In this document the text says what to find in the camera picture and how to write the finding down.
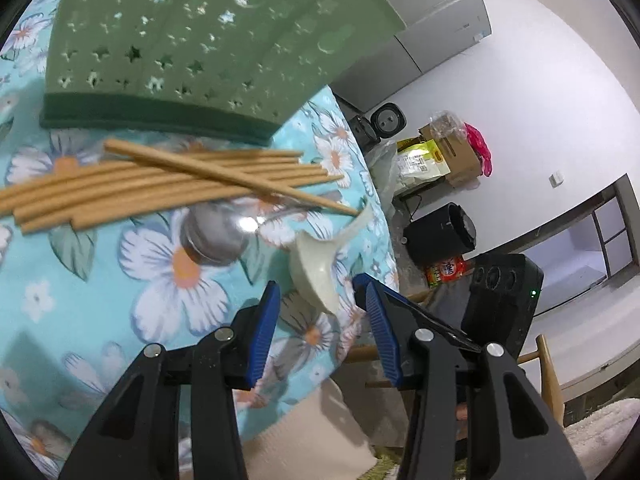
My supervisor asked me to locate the translucent plastic bag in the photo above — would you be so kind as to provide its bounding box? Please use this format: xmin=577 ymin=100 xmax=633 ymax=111
xmin=365 ymin=140 xmax=401 ymax=206

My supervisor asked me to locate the grey refrigerator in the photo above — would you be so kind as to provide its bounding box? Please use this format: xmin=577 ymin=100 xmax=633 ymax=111
xmin=331 ymin=0 xmax=493 ymax=113

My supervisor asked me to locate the green perforated utensil holder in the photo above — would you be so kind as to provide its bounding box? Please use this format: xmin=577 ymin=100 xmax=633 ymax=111
xmin=39 ymin=0 xmax=407 ymax=147

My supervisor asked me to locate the black round appliance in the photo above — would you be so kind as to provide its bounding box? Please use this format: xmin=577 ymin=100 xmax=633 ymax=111
xmin=402 ymin=202 xmax=478 ymax=267

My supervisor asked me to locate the pink plastic bag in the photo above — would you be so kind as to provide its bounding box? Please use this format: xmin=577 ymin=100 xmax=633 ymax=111
xmin=464 ymin=122 xmax=493 ymax=177

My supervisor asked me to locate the black rice cooker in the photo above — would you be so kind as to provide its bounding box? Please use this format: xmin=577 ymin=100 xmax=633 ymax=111
xmin=369 ymin=102 xmax=408 ymax=142

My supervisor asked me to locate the yellow-green rice bag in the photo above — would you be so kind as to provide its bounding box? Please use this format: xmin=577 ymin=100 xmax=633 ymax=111
xmin=392 ymin=139 xmax=451 ymax=196

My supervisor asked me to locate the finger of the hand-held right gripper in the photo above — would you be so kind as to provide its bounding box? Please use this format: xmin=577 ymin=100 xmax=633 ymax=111
xmin=400 ymin=297 xmax=482 ymax=352

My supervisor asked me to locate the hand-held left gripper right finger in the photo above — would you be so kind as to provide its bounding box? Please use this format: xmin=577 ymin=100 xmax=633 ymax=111
xmin=351 ymin=274 xmax=587 ymax=480

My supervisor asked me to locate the white fleece garment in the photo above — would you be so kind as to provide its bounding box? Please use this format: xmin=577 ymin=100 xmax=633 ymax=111
xmin=562 ymin=397 xmax=640 ymax=480

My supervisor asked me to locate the crumpled clear plastic bag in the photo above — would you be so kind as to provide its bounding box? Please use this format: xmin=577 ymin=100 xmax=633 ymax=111
xmin=429 ymin=110 xmax=468 ymax=141

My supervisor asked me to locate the wooden chair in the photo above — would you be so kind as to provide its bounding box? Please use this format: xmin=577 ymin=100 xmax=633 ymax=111
xmin=345 ymin=287 xmax=566 ymax=428

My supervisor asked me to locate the beige cloth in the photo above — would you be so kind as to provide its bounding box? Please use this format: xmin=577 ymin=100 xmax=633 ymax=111
xmin=250 ymin=375 xmax=408 ymax=480

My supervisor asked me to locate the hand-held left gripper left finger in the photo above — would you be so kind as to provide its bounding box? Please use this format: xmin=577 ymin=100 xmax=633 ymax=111
xmin=59 ymin=280 xmax=282 ymax=480

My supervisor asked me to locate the metal spoon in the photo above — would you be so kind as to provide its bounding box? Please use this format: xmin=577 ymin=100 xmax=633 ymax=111
xmin=180 ymin=199 xmax=306 ymax=267

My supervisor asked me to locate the floral blue tablecloth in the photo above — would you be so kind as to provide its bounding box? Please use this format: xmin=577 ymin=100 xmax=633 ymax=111
xmin=0 ymin=0 xmax=401 ymax=480

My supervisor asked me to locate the pile of wooden chopsticks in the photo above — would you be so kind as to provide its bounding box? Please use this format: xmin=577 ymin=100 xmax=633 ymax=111
xmin=0 ymin=139 xmax=360 ymax=235

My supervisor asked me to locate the cardboard box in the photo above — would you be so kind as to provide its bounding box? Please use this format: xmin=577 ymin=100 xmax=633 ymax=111
xmin=419 ymin=120 xmax=483 ymax=188

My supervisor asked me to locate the grey door frame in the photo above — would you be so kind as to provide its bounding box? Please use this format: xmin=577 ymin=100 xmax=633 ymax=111
xmin=480 ymin=172 xmax=640 ymax=318

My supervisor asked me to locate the white ceramic spoon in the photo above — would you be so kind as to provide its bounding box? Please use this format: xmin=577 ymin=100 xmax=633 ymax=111
xmin=289 ymin=195 xmax=376 ymax=317

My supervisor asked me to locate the red snack packet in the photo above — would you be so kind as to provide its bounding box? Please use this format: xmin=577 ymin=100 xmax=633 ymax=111
xmin=425 ymin=256 xmax=471 ymax=288

